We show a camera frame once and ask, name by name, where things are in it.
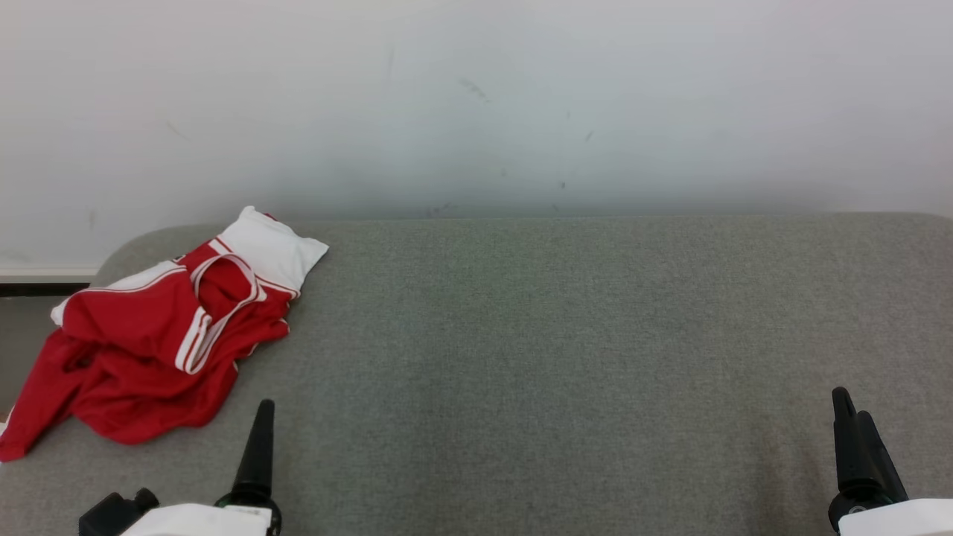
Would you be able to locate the red jersey with number print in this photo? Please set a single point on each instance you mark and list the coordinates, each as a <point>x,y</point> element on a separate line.
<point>268,249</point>

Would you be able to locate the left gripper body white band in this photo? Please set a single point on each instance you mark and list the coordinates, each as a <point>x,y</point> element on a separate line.
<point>201,521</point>

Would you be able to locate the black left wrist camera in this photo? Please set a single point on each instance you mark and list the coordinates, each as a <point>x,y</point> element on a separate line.
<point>112,515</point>

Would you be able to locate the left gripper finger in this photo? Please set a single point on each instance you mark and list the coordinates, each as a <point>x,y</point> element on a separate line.
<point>257,454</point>

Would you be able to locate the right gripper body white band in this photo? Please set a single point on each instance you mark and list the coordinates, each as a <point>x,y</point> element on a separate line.
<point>901,521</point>

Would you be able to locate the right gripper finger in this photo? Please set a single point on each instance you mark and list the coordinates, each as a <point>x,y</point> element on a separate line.
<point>878,469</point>
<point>846,447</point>

